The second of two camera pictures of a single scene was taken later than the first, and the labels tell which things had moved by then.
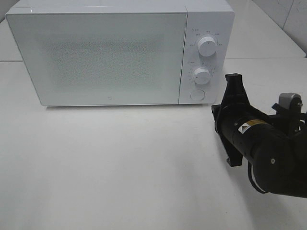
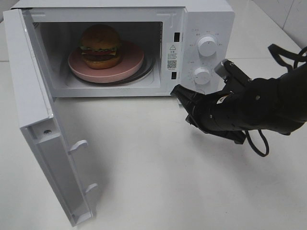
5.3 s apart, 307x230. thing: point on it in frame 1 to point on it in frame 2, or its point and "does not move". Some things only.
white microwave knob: [202, 75] does not move
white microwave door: [102, 58] to [36, 118]
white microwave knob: [207, 46] does not move
